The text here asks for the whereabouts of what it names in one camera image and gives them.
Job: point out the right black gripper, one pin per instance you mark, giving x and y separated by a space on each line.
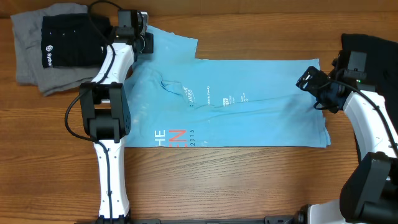
315 86

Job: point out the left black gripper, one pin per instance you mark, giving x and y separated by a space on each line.
148 48

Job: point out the light blue printed t-shirt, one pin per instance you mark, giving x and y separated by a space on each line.
177 100

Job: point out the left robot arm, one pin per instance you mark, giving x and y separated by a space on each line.
105 111

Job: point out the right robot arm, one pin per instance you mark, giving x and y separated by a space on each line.
370 193

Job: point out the black garment at right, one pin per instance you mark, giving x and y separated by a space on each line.
381 66

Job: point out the black folded garment with logo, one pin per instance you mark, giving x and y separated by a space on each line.
71 40

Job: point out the grey folded garment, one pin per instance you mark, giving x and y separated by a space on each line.
26 28

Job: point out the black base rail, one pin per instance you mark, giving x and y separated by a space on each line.
285 219

